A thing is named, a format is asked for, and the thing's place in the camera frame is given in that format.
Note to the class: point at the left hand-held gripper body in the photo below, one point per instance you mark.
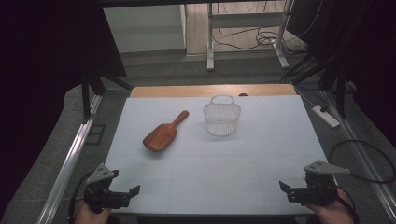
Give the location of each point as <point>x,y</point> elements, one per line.
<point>101,193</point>

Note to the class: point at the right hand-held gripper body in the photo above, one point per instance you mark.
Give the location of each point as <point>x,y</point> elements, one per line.
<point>317,189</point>

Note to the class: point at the brown wooden scoop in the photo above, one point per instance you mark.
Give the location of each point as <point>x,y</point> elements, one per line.
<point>160,137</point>

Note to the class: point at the white plastic mesh basket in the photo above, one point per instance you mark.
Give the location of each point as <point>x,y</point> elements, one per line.
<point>221,119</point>

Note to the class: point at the person's left hand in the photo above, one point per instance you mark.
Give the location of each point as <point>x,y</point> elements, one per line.
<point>90,217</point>

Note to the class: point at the person's right hand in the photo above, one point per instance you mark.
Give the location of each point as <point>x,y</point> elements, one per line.
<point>333,214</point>

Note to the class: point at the white table mat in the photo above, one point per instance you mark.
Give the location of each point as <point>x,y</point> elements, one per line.
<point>218,180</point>

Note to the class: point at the white power strip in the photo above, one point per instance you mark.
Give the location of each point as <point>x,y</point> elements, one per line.
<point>326,116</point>

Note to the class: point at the black metal stand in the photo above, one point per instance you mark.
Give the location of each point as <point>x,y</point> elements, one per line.
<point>85,99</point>
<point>341,93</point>

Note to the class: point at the small black object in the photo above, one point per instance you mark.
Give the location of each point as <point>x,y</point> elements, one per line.
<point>243,94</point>

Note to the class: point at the wooden table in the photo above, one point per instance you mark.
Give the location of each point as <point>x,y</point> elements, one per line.
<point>186,90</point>

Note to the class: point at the white cabinet panel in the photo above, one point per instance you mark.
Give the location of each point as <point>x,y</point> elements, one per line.
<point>144,28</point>

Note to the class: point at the aluminium rail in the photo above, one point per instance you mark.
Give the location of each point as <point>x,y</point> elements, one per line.
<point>367,161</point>
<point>68,168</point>

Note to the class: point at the white metal desk frame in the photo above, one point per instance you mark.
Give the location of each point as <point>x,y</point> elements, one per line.
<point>210,37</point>

